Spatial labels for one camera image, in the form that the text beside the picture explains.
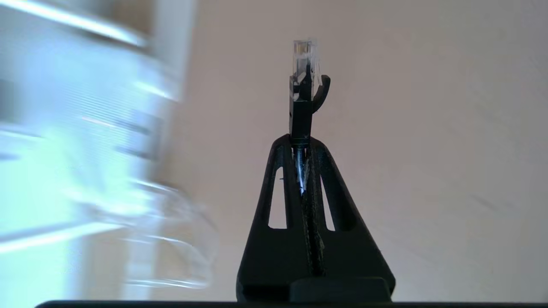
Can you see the white router with antennas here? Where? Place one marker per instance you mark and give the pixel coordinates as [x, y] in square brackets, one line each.
[64, 128]

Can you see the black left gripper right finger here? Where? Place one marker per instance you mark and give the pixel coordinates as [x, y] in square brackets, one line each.
[346, 256]

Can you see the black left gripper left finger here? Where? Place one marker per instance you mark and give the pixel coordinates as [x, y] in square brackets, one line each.
[269, 256]

